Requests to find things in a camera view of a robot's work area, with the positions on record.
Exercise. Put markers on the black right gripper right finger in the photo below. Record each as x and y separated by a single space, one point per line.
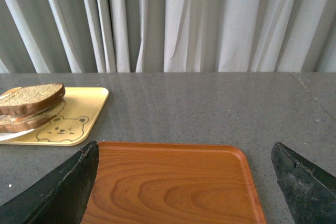
309 190

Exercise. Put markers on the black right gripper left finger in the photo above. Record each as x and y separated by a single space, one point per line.
59 197

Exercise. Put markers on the bread slice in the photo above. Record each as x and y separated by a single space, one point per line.
33 123
32 99

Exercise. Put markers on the brown wooden tray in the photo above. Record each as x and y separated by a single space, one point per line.
173 183

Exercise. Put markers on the fried egg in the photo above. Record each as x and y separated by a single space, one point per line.
23 117

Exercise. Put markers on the yellow bear tray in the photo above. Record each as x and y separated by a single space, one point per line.
73 124

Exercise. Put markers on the grey curtain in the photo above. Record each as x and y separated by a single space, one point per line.
49 36

